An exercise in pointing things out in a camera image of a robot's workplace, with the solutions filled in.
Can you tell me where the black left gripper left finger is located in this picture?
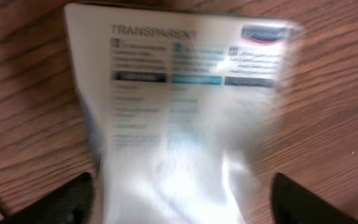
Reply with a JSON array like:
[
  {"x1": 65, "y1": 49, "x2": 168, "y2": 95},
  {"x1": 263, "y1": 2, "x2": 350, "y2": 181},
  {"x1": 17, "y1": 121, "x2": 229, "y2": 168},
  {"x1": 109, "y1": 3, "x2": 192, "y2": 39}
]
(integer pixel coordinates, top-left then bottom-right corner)
[{"x1": 0, "y1": 172, "x2": 94, "y2": 224}]

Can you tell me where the white Hansaplast plaster box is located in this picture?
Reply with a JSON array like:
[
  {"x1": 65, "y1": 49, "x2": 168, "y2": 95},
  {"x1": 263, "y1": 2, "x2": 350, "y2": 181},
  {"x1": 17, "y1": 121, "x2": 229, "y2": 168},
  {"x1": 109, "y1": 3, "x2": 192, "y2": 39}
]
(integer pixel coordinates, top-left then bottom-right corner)
[{"x1": 64, "y1": 3, "x2": 303, "y2": 224}]

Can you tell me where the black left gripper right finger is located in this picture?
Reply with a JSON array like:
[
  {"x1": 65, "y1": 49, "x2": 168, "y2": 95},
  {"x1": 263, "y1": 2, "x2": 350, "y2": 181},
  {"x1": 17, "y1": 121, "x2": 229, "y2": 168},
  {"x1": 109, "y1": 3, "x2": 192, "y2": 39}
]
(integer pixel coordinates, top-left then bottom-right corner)
[{"x1": 270, "y1": 173, "x2": 358, "y2": 224}]

